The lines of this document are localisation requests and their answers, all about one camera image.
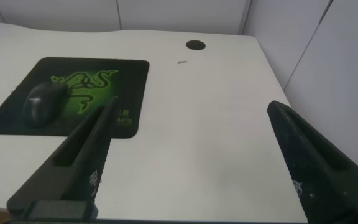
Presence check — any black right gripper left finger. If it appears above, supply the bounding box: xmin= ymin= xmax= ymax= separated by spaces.
xmin=6 ymin=95 xmax=119 ymax=216

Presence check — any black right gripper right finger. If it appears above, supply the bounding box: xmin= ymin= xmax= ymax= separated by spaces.
xmin=265 ymin=100 xmax=358 ymax=223

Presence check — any black Philips computer mouse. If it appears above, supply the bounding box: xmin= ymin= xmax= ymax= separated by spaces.
xmin=22 ymin=81 xmax=70 ymax=128

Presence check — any black green Razer mouse pad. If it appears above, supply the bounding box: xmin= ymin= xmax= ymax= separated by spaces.
xmin=0 ymin=56 xmax=150 ymax=139

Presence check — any black round cable grommet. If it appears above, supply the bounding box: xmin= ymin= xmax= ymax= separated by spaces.
xmin=185 ymin=40 xmax=207 ymax=51

